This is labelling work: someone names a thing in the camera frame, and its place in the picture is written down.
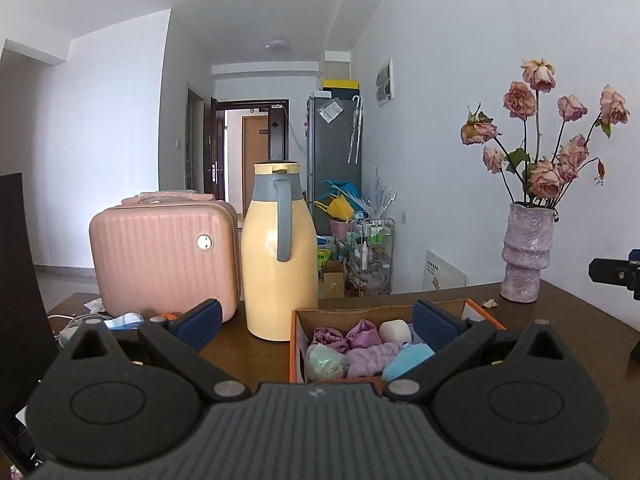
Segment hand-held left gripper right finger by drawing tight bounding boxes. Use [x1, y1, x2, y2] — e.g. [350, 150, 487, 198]
[386, 299, 576, 405]

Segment black paper bag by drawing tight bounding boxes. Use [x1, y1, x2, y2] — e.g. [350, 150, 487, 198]
[0, 173, 60, 421]

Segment clear plastic wrapping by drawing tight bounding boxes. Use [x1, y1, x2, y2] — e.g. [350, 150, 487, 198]
[372, 170, 398, 218]

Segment small brown cardboard box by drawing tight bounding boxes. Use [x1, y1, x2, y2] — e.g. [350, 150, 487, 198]
[320, 260, 348, 298]

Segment yellow thermos jug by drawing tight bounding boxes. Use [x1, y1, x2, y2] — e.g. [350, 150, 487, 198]
[241, 161, 319, 342]

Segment white board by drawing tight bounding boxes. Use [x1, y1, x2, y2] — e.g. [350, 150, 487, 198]
[424, 250, 468, 292]

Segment grey fridge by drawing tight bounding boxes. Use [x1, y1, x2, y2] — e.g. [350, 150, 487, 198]
[306, 91, 363, 236]

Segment wire trolley rack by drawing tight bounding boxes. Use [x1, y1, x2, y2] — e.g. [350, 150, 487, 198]
[350, 217, 396, 297]

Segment wall electric panel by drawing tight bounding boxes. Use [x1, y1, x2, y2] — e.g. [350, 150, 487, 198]
[376, 58, 394, 107]

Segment wooden door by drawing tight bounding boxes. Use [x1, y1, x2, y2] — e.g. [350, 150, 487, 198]
[242, 116, 271, 203]

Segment purple satin bow scrunchie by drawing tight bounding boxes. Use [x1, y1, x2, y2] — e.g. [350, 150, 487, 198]
[313, 321, 381, 356]

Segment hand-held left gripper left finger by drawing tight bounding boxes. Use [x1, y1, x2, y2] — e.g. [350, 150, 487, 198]
[62, 298, 251, 403]

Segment pink suitcase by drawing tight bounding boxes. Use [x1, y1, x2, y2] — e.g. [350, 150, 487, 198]
[89, 191, 240, 323]

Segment white cable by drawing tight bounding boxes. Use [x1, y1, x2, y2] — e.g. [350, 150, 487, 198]
[47, 312, 108, 346]

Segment light blue soft cloth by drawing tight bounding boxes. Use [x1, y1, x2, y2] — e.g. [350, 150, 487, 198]
[381, 342, 437, 382]

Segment yellow bag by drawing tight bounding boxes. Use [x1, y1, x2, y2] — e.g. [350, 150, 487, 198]
[314, 195, 353, 221]

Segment white box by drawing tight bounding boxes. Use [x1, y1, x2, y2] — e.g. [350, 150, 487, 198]
[324, 51, 353, 80]

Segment purple knitted headband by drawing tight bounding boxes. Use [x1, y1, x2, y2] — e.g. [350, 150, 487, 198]
[345, 341, 416, 378]

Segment white umbrella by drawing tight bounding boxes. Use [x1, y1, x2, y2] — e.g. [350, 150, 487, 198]
[348, 95, 362, 164]

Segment purple ceramic vase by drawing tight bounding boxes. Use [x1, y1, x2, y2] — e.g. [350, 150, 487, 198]
[500, 201, 557, 303]

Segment blue bag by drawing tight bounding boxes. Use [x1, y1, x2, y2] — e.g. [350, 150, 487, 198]
[322, 179, 362, 211]

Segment red cardboard box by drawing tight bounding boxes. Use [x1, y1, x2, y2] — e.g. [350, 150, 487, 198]
[290, 298, 506, 396]

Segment blue tissue pack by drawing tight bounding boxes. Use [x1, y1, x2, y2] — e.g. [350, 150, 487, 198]
[102, 312, 146, 331]

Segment dried pink roses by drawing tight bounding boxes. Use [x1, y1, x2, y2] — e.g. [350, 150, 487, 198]
[460, 58, 631, 209]

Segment dark door frame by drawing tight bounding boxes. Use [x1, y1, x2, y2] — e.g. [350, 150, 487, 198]
[210, 98, 291, 206]

